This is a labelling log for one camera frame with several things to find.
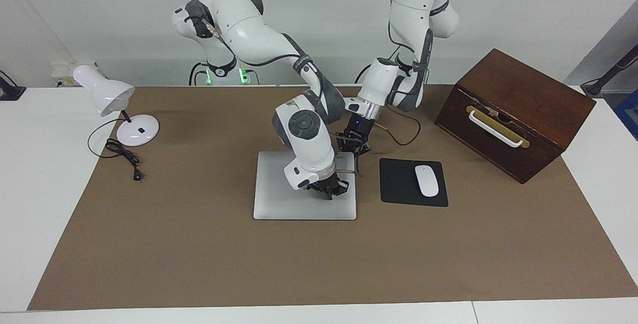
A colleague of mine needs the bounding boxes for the silver grey laptop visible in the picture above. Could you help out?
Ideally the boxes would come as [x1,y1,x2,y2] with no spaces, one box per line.
[253,151,358,221]

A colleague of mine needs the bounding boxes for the black mouse pad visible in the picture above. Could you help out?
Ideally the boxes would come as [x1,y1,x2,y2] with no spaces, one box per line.
[379,158,449,208]

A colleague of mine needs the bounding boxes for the white computer mouse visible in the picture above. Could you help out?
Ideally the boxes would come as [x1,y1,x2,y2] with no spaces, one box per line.
[415,164,440,198]

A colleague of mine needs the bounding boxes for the brown table mat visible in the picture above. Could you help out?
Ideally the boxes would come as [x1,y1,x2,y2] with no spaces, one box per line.
[27,84,638,311]

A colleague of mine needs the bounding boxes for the dark brown wooden box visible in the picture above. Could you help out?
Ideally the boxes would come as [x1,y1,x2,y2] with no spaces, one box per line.
[434,48,597,185]

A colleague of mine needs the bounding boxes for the white desk lamp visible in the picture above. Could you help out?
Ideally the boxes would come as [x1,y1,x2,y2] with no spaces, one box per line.
[72,64,161,148]

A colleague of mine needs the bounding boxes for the blue bin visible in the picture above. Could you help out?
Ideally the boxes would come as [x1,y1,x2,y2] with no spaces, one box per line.
[614,90,638,140]

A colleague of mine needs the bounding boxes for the black left arm gripper cable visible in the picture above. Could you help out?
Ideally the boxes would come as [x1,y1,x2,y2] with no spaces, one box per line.
[374,104,421,146]

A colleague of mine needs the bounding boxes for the gold handle plate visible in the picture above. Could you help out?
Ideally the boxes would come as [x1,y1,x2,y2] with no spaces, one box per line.
[465,105,530,149]

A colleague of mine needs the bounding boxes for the white box handle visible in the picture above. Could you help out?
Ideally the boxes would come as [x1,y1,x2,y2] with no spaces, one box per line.
[468,110,525,148]

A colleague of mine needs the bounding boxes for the black lamp power cable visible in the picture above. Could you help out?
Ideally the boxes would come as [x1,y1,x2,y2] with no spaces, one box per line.
[87,117,145,182]

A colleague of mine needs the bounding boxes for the black camera stand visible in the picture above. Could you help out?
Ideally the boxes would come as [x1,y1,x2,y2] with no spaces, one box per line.
[581,45,638,98]

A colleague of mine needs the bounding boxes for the white wall power outlet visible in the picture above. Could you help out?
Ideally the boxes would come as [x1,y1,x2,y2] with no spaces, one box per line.
[51,62,98,88]

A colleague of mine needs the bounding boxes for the black clamp mount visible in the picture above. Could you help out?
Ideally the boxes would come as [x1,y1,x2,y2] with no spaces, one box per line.
[0,71,26,101]

